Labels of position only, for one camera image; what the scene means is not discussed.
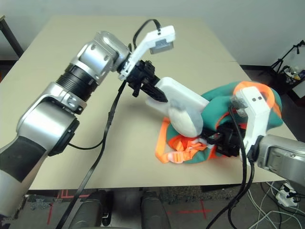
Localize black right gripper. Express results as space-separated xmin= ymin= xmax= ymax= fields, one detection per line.
xmin=201 ymin=126 xmax=242 ymax=158

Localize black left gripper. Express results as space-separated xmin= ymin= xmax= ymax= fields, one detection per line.
xmin=126 ymin=60 xmax=168 ymax=103

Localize white Unitree pencil case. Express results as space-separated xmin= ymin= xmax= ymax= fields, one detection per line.
xmin=145 ymin=76 xmax=209 ymax=118

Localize teal and orange backpack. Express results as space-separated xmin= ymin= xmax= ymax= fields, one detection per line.
xmin=154 ymin=81 xmax=284 ymax=166

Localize white power strip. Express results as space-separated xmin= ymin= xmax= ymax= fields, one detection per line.
xmin=275 ymin=182 xmax=304 ymax=208

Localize black tripod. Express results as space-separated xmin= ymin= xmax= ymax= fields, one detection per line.
xmin=270 ymin=39 xmax=305 ymax=73

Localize dark grey robot left leg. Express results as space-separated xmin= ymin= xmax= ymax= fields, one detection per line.
xmin=71 ymin=189 xmax=114 ymax=229

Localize dark framed side table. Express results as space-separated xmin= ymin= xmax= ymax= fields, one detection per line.
xmin=0 ymin=15 xmax=25 ymax=59

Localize grey plush dolphin keychain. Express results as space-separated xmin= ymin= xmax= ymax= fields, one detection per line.
xmin=167 ymin=99 xmax=204 ymax=139

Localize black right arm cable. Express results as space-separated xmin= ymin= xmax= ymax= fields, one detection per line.
xmin=206 ymin=104 xmax=256 ymax=229

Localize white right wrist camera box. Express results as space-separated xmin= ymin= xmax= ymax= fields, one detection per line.
xmin=230 ymin=86 xmax=273 ymax=158

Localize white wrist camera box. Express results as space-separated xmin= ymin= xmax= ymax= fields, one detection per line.
xmin=118 ymin=25 xmax=176 ymax=81
xmin=230 ymin=86 xmax=273 ymax=158

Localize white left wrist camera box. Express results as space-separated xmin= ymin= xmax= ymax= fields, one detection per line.
xmin=118 ymin=25 xmax=176 ymax=81

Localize white floor cables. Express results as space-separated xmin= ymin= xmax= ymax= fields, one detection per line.
xmin=245 ymin=181 xmax=305 ymax=229

